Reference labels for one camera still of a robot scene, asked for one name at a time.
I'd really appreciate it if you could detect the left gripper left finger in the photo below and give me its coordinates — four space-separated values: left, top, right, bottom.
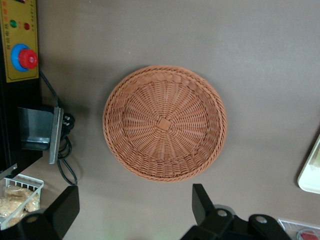
0 185 81 240

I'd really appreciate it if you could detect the red cola bottle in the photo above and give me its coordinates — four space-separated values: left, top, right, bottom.
297 228 318 240

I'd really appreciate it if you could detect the fried snack bag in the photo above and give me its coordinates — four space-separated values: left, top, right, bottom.
0 197 41 222
3 187 37 202

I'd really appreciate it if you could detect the grey metal machine bracket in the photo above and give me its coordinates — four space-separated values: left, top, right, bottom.
17 106 64 165

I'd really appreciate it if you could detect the clear acrylic bottle rack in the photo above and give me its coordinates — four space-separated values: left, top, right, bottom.
277 218 320 240

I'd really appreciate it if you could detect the red emergency stop button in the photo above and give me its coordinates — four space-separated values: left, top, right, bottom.
11 43 39 73

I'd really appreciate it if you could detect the brown round wicker basket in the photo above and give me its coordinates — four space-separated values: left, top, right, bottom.
102 65 228 183

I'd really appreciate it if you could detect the beige plastic serving tray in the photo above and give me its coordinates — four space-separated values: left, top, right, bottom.
297 133 320 195

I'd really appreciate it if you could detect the white wire rack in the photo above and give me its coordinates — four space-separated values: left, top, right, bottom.
0 173 45 230

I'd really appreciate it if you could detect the black machine with yellow panel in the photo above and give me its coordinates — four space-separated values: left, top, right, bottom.
0 0 64 180

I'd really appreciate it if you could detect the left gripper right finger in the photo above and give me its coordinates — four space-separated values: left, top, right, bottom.
179 183 292 240

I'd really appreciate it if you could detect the black power cable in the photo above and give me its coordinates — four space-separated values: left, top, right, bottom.
38 69 79 187

